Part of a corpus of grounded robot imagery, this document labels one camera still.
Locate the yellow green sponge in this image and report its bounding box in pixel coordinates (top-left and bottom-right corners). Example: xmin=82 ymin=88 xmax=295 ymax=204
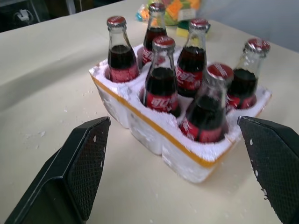
xmin=176 ymin=20 xmax=211 ymax=37

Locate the glass cola bottle red cap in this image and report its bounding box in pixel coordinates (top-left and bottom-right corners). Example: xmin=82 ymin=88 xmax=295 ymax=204
xmin=180 ymin=63 xmax=235 ymax=143
xmin=107 ymin=15 xmax=140 ymax=83
xmin=174 ymin=18 xmax=210 ymax=98
xmin=142 ymin=36 xmax=182 ymax=118
xmin=141 ymin=2 xmax=168 ymax=66
xmin=226 ymin=38 xmax=271 ymax=110

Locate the colourful sponge pack bag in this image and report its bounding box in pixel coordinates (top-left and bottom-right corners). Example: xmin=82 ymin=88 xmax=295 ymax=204
xmin=135 ymin=0 xmax=201 ymax=26

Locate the white power adapter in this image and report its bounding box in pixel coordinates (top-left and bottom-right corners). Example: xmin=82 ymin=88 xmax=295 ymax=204
xmin=14 ymin=8 xmax=30 ymax=24

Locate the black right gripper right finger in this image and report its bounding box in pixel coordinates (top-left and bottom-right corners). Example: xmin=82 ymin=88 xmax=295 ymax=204
xmin=237 ymin=115 xmax=299 ymax=224

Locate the white foam bottle crate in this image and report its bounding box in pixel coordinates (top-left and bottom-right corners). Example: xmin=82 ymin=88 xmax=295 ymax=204
xmin=88 ymin=44 xmax=273 ymax=185

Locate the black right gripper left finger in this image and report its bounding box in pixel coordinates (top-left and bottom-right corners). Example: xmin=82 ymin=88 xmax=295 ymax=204
xmin=4 ymin=116 xmax=111 ymax=224

